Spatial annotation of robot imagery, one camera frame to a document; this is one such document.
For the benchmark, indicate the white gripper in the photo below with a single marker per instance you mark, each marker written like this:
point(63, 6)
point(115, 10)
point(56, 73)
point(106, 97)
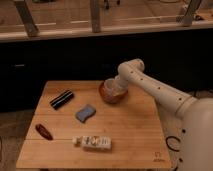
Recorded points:
point(120, 85)

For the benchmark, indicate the white ceramic cup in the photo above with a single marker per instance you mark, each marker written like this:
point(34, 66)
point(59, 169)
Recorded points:
point(110, 87)

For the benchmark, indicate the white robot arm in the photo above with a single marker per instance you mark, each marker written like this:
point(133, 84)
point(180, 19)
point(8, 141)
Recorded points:
point(196, 149)

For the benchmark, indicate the orange ceramic bowl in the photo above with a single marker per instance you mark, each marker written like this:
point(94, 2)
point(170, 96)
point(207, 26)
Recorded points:
point(111, 99)

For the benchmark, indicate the blue sponge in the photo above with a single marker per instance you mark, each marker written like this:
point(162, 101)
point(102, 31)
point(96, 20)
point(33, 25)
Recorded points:
point(84, 113)

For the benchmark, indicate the black cabinet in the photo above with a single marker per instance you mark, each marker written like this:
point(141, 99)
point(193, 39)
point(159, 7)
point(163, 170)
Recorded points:
point(182, 59)

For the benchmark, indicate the white tube with label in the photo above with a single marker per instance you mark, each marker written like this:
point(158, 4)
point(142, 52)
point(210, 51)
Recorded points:
point(93, 142)

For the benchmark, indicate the wooden table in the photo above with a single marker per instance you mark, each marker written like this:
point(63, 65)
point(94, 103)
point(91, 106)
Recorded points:
point(133, 125)

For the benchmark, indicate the black striped rectangular case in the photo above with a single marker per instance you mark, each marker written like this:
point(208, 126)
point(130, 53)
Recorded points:
point(62, 99)

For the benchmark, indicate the dark red oval object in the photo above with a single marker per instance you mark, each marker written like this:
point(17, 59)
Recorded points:
point(43, 132)

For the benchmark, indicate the metal frame post middle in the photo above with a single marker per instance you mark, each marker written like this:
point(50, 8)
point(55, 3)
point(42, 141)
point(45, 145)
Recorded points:
point(95, 16)

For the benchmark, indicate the metal frame post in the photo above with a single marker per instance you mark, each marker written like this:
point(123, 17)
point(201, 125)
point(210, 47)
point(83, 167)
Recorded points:
point(26, 17)
point(95, 16)
point(188, 17)

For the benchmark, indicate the metal frame post right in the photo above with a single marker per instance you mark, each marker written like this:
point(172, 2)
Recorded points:
point(188, 17)

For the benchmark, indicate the metal frame post left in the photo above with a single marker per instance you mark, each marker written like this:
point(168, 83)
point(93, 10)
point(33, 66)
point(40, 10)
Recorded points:
point(26, 17)

